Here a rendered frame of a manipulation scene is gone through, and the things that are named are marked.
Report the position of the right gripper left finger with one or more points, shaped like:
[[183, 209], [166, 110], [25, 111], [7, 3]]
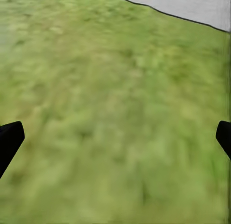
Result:
[[11, 137]]

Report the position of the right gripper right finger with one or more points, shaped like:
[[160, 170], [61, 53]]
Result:
[[223, 136]]

